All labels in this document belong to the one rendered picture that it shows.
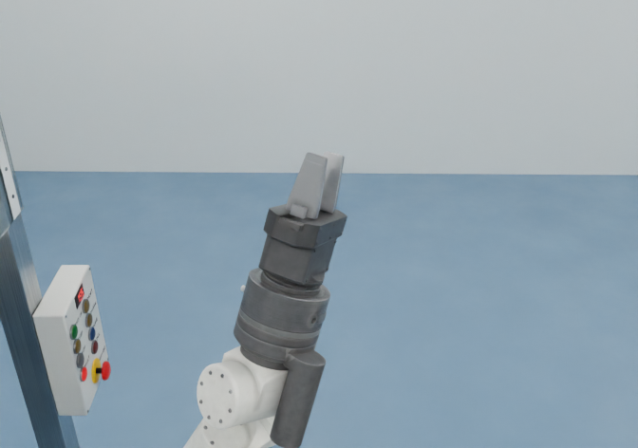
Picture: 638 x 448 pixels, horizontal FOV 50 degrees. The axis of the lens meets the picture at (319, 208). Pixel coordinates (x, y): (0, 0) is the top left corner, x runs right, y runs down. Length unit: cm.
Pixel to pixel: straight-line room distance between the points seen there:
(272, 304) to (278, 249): 6
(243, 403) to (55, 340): 76
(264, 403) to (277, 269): 14
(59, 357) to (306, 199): 87
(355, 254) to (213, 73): 137
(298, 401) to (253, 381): 5
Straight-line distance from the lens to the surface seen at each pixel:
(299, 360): 69
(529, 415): 270
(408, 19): 389
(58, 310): 138
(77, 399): 150
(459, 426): 260
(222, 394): 71
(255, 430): 81
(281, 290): 68
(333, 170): 70
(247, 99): 403
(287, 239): 64
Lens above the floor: 188
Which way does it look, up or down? 30 degrees down
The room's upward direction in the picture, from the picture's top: straight up
